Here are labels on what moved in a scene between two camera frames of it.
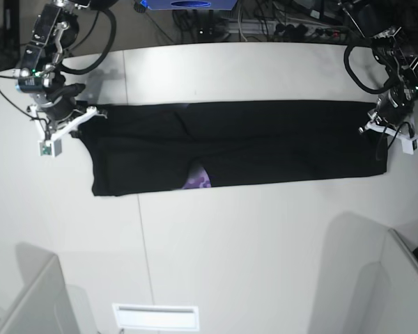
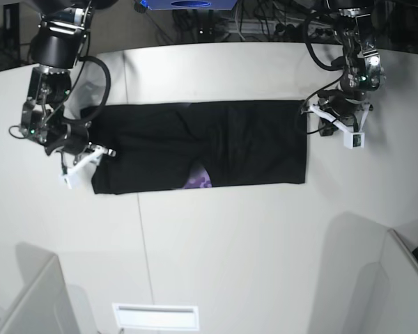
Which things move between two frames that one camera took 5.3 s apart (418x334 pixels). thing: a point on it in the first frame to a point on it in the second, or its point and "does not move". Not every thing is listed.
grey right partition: (392, 296) does not move
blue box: (190, 5) does not move
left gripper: (58, 106) to (75, 140)
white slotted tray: (157, 316) does not move
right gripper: (391, 109) to (335, 106)
